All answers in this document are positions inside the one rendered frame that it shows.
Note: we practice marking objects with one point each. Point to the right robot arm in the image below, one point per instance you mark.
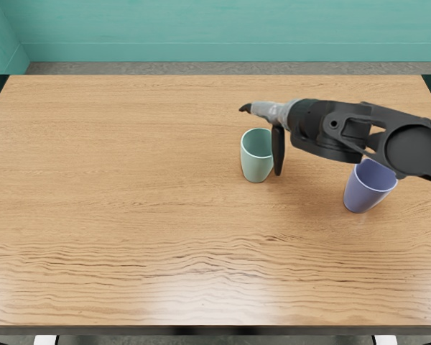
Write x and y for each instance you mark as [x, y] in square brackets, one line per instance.
[362, 133]

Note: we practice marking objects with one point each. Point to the pale green cup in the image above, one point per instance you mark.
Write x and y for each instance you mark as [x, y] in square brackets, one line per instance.
[254, 158]

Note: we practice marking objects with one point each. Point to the lavender blue cup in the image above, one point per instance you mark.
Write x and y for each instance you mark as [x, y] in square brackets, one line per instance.
[367, 190]

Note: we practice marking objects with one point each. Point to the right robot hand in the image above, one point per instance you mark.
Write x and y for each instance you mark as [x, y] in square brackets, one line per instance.
[269, 112]

